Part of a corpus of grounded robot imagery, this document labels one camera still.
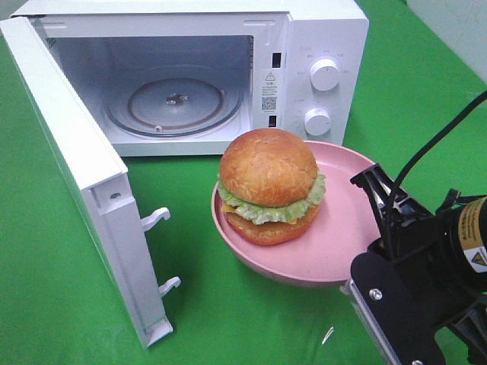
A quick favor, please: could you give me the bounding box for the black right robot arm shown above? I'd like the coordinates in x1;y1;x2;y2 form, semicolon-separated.
351;163;486;297

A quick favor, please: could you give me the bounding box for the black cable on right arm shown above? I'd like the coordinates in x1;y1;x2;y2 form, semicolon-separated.
380;90;487;263

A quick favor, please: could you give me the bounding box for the white microwave door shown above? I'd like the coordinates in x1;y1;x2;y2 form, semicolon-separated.
1;17;180;348

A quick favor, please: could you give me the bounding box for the white microwave oven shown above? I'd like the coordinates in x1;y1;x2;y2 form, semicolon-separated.
7;1;369;157

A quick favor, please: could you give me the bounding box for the burger with lettuce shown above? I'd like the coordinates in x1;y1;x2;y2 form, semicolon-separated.
217;128;326;246

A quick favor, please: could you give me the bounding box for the pink plate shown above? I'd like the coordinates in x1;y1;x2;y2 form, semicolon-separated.
212;141;380;287

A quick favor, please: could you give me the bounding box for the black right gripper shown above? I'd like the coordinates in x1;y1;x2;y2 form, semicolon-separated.
350;163;486;303

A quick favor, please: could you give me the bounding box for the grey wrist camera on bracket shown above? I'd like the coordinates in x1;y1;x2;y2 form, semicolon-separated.
340;252;487;365

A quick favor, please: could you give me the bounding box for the glass microwave turntable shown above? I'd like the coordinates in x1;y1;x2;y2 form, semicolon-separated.
104;65;246;138

